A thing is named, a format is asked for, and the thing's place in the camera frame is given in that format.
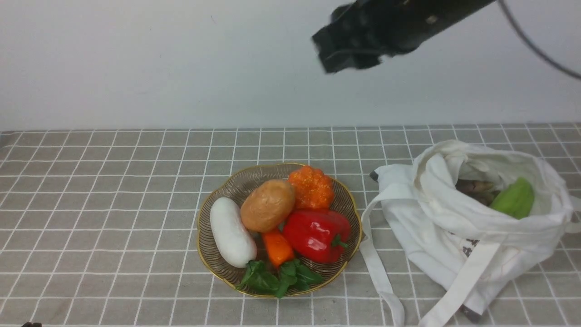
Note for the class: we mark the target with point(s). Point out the red bell pepper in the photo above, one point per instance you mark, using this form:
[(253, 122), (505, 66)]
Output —
[(320, 235)]

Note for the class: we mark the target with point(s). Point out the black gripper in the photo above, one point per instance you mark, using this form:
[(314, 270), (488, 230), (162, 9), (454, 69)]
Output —
[(347, 42)]

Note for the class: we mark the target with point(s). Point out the white canvas tote bag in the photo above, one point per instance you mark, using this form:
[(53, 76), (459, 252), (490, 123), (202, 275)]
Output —
[(471, 250)]

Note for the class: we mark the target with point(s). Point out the green vegetable in bag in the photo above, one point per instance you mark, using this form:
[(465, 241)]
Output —
[(516, 201)]

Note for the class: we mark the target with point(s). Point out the green leafy spinach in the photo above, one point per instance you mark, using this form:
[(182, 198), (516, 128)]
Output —
[(291, 275)]

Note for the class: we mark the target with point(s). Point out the dark object at bottom edge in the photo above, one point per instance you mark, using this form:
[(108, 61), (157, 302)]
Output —
[(32, 324)]

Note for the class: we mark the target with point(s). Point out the brown potato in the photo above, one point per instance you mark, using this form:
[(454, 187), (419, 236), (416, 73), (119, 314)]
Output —
[(268, 206)]

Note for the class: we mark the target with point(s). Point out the brown mushroom in bag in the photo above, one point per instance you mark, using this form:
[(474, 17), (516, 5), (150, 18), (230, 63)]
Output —
[(482, 191)]

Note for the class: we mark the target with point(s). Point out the orange pumpkin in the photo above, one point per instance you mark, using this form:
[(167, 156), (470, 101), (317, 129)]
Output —
[(313, 188)]

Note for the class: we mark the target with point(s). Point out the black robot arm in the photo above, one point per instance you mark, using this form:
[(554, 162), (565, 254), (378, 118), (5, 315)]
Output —
[(401, 26)]

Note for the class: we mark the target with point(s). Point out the white radish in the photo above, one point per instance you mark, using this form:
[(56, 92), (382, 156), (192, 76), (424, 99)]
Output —
[(234, 243)]

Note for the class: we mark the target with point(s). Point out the orange carrot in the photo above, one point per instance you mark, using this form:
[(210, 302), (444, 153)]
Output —
[(278, 249)]

